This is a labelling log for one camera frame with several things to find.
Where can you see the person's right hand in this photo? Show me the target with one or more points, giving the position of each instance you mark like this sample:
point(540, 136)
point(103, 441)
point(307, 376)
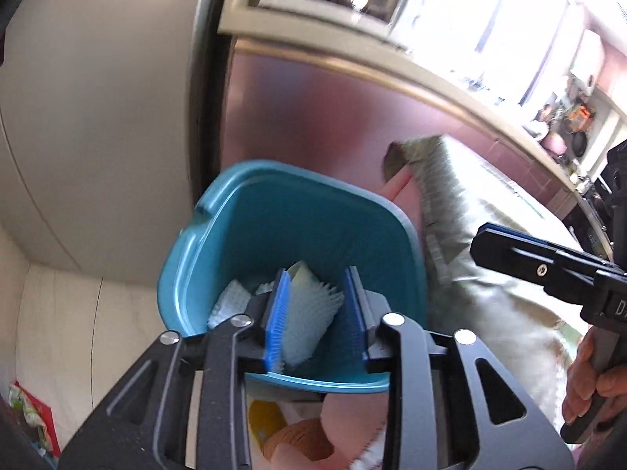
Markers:
point(578, 382)

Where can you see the grey refrigerator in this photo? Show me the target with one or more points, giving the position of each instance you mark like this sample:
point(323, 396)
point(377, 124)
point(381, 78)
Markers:
point(98, 107)

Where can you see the patterned tablecloth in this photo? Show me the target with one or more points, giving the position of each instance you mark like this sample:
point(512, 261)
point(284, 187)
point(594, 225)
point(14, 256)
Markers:
point(470, 205)

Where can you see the red snack packet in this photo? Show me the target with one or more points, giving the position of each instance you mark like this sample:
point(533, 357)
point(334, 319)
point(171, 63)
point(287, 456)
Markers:
point(32, 416)

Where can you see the yellow round item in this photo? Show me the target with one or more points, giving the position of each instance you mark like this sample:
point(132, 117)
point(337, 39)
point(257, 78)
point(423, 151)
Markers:
point(264, 421)

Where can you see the orange knitted item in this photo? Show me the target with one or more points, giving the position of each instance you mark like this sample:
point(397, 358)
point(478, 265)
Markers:
point(299, 443)

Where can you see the teal plastic trash bin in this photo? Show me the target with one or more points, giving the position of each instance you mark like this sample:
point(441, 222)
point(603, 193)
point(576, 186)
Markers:
point(294, 215)

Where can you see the pink cooking pot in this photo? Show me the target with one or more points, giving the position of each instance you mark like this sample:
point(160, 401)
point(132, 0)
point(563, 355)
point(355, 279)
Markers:
point(553, 142)

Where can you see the maroon kitchen cabinets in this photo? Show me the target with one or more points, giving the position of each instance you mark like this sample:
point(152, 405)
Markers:
point(303, 107)

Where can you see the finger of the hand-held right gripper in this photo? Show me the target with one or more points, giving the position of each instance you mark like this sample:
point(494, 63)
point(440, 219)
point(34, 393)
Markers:
point(519, 259)

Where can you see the black frying pan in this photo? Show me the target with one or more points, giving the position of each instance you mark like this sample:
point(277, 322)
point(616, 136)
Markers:
point(578, 143)

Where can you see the black built-in oven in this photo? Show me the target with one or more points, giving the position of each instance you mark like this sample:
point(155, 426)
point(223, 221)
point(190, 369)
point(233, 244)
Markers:
point(585, 225)

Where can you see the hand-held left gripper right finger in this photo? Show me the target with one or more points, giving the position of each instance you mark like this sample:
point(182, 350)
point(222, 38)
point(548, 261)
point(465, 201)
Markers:
point(355, 323)

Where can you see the kitchen counter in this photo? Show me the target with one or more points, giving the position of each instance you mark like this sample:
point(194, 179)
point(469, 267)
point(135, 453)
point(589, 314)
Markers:
point(392, 76)

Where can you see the kitchen window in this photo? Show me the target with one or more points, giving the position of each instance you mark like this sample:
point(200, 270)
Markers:
point(490, 19)

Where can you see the pale yellow paper scrap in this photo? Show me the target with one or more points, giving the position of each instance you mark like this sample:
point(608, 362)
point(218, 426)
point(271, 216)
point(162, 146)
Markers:
point(303, 274)

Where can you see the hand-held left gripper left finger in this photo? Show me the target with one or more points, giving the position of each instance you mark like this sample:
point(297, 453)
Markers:
point(277, 323)

